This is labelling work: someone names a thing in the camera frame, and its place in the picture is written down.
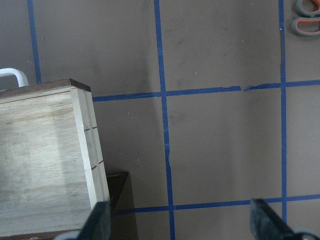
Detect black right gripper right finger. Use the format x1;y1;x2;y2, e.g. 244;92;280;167
250;198;295;240

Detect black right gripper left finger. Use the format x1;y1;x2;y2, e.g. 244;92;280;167
79;201;111;240

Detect grey orange scissors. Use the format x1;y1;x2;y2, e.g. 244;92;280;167
291;0;320;37

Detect wooden drawer with white handle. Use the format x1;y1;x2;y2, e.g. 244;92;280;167
0;68;110;240

